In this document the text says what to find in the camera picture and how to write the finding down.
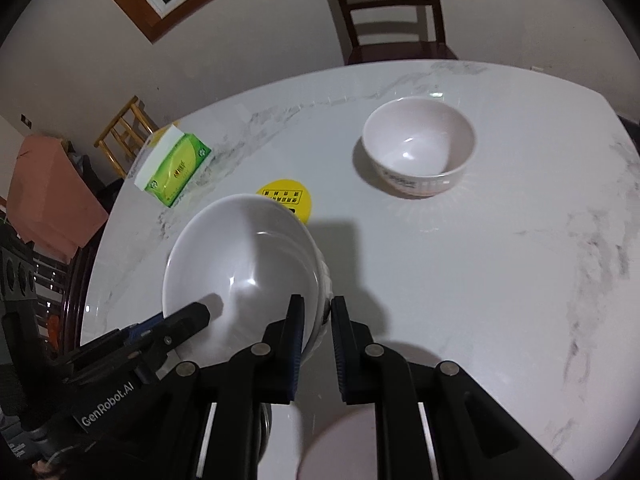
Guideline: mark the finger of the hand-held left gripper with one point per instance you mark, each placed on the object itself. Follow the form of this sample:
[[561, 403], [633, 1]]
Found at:
[[145, 329], [195, 316]]

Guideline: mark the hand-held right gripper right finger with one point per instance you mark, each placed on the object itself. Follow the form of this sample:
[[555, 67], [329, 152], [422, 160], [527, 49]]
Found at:
[[340, 347]]

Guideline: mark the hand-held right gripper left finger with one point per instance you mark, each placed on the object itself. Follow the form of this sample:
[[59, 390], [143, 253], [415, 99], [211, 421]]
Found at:
[[298, 345]]

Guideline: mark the large white printed bowl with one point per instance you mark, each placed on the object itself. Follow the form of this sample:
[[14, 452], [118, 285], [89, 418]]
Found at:
[[240, 260]]

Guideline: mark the pink bowl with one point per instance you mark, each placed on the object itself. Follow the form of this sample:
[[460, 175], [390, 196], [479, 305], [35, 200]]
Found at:
[[340, 450]]

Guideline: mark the yellow round sticker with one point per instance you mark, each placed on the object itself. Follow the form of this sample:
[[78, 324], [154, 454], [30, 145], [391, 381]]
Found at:
[[285, 195]]

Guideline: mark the green tissue box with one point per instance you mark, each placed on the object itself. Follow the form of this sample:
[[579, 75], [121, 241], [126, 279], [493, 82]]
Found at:
[[180, 165]]

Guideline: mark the yellow wooden stool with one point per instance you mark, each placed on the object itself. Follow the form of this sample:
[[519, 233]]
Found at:
[[122, 130]]

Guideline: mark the small beige printed bowl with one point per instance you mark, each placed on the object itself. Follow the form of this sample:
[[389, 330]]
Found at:
[[420, 135]]

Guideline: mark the dark wooden chair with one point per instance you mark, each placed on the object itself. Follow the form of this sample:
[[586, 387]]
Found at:
[[400, 50]]

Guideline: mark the wall socket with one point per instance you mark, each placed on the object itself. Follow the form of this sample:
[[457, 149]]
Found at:
[[26, 121]]

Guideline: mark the brown wooden window frame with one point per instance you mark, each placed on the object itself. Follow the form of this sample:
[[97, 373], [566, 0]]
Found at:
[[155, 25]]

